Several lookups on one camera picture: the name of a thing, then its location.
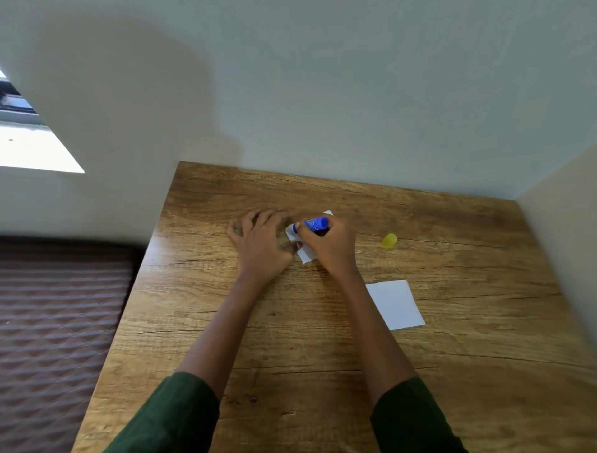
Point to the person's right hand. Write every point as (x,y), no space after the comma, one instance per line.
(333,249)

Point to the person's left hand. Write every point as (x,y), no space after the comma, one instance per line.
(261,252)

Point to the person's right fingers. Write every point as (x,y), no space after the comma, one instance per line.
(313,238)

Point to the person's left thumb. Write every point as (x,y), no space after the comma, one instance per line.
(292,248)

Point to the person's left middle finger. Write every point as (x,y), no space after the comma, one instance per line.
(264,218)

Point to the person's left little finger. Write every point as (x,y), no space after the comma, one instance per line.
(234,229)

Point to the blue glue stick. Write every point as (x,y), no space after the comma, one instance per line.
(318,224)

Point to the small white paper piece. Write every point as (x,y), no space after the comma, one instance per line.
(306,254)

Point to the person's left forearm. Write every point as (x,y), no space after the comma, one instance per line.
(228,326)

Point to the person's right forearm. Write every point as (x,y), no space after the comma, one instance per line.
(373,326)

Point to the yellow glue stick cap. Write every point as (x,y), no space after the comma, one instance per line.
(389,241)

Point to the white square paper sheet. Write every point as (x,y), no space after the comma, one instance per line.
(395,305)

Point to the dark green left sleeve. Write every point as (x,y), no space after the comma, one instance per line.
(172,420)

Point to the dark green sleeve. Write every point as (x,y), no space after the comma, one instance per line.
(172,420)
(410,420)

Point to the dark green right sleeve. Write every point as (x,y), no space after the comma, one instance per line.
(410,420)

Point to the brown quilted mattress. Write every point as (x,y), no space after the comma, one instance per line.
(56,345)

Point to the window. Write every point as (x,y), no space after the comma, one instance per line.
(28,144)

